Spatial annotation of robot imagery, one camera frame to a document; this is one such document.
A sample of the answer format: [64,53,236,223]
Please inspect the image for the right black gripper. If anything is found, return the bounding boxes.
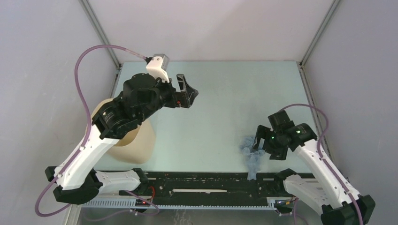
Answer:
[250,125,288,161]

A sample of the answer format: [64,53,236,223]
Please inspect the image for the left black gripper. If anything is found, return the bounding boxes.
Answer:
[138,72,198,122]

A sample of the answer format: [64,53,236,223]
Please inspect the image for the blue plastic trash bag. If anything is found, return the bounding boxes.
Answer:
[240,136,265,180]

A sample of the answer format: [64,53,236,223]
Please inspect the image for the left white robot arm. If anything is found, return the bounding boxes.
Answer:
[45,73,199,205]

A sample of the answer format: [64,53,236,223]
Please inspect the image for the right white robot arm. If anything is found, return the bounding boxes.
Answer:
[252,110,375,225]

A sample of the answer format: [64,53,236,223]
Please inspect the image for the beige trash bin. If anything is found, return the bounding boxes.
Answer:
[85,98,156,164]

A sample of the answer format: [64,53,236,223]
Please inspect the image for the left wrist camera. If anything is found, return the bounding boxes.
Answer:
[145,53,170,83]

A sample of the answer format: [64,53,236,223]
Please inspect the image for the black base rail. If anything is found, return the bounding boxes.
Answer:
[132,172,293,206]

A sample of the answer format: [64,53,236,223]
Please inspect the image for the left metal frame post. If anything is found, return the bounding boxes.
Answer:
[78,0,121,69]

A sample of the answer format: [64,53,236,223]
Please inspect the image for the metal frame post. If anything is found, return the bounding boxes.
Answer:
[300,0,342,68]
[78,0,121,69]

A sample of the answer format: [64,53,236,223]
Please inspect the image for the right metal frame post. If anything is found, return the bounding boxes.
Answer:
[300,0,342,68]

